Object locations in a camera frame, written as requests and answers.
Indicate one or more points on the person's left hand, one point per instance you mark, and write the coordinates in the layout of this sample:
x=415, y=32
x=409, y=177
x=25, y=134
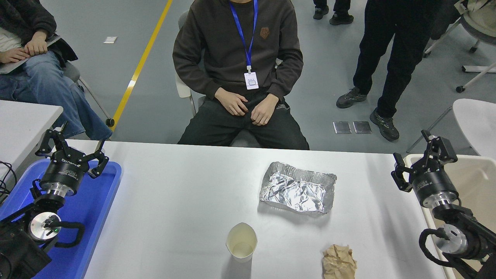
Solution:
x=37, y=44
x=265, y=110

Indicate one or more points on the white round-edged chair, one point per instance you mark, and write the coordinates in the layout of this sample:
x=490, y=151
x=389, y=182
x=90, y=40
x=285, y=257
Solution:
x=476, y=120

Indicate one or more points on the person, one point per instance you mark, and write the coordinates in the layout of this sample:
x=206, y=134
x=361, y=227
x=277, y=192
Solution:
x=391, y=58
x=341, y=17
x=232, y=38
x=38, y=81

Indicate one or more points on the blue plastic tray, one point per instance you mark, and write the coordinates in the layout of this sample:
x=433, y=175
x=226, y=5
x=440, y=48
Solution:
x=93, y=217

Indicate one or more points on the white frame with caster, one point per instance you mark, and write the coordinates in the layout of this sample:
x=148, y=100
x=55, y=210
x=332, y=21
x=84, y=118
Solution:
x=480, y=69

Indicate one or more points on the tan paper ball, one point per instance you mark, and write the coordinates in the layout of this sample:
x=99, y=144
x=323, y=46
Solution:
x=339, y=263

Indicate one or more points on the white and grey chair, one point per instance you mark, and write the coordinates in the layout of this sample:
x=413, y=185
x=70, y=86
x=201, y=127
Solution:
x=184, y=91

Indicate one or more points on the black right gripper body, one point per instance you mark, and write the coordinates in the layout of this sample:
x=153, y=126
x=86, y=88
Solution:
x=432, y=184

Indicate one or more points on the metal floor plate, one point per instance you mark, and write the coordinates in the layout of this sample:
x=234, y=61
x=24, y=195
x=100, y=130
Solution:
x=342, y=127
x=362, y=127

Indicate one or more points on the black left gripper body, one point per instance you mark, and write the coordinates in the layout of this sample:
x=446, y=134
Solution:
x=64, y=172

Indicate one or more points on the cream paper cup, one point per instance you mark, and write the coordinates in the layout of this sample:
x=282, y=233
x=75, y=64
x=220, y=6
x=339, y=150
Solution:
x=242, y=248

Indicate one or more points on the person's right hand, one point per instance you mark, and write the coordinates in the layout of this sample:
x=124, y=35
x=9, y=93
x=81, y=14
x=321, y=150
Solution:
x=13, y=55
x=232, y=102

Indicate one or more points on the silver foil tray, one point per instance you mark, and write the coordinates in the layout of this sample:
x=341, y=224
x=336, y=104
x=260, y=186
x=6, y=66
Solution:
x=298, y=190

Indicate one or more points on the white side table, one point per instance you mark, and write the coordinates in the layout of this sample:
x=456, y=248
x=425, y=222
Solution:
x=23, y=124

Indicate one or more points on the grey laptop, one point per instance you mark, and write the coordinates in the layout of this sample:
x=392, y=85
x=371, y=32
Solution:
x=7, y=68

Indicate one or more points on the large pale bin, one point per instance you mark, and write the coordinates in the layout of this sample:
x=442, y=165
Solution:
x=476, y=182

